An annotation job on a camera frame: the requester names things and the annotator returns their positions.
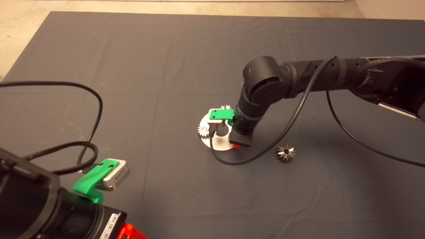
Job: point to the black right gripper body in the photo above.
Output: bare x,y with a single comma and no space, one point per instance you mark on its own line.
241,134

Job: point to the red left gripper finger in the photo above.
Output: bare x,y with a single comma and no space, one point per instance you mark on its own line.
132,234

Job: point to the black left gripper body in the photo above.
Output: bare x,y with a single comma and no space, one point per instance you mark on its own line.
111,222

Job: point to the large steel bevel gear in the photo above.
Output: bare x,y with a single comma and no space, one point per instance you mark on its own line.
285,153

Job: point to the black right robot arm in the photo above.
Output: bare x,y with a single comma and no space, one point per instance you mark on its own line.
298,78

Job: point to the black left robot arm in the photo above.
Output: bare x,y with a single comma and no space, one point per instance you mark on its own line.
26,205

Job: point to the small steel gear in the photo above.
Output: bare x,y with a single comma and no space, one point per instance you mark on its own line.
226,107
202,131

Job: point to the round metal plate with hole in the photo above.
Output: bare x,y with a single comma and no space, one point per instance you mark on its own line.
220,146

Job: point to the dark grey table cloth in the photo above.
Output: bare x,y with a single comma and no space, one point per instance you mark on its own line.
166,66

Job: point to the green right camera mount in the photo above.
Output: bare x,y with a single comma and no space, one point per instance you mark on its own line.
221,114

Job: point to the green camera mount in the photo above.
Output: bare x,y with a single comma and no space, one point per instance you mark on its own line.
221,114
90,180

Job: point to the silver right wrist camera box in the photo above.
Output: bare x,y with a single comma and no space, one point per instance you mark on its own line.
212,121

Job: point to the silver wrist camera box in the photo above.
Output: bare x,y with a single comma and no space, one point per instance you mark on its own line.
212,121
116,175

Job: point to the green left camera mount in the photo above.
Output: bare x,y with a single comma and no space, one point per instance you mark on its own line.
90,180

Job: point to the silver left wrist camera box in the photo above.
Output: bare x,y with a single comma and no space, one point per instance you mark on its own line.
116,175

